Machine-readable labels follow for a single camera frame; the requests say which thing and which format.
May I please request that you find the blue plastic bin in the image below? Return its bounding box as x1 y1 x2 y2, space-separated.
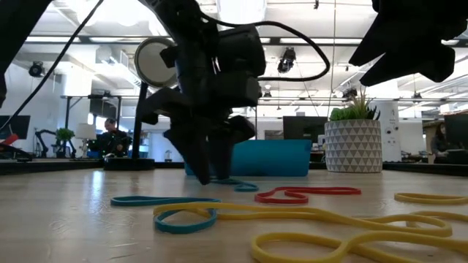
184 139 312 178

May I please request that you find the red rubber band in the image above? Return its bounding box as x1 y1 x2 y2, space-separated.
254 186 363 205

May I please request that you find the person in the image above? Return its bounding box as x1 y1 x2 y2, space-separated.
87 117 133 159
430 122 456 164

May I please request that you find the black overhead camera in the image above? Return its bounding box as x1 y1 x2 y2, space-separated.
276 46 298 75

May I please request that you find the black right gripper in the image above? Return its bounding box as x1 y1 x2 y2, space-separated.
348 0 468 87

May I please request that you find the black camera cable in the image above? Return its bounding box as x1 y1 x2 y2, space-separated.
199 12 331 83

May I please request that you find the green background plant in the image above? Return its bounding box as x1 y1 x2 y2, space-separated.
56 127 77 144

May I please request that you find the black aluminium table frame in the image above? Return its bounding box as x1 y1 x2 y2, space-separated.
0 157 468 177

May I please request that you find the red object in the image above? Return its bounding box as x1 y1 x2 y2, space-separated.
0 134 18 151

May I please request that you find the black gantry frame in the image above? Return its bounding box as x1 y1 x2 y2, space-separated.
60 94 124 129

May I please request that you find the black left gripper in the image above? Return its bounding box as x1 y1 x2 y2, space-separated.
140 24 257 186

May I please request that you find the black monitor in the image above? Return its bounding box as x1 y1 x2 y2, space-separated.
282 115 329 142
0 114 31 141
444 113 468 164

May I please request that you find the round black speaker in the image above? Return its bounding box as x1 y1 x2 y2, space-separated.
28 61 46 79

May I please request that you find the succulent in white patterned pot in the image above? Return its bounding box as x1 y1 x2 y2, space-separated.
324 87 384 174

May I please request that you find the white lampshade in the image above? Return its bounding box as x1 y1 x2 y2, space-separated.
75 123 97 141

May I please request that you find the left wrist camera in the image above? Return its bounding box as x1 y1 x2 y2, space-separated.
218 24 267 109

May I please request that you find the blue rubber band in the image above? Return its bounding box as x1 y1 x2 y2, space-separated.
110 195 222 207
153 207 219 235
210 178 260 193

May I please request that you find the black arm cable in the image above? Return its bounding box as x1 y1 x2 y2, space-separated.
0 0 104 131

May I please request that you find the yellow rubber band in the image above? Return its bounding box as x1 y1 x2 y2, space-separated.
249 230 468 263
393 192 468 205
152 202 468 238

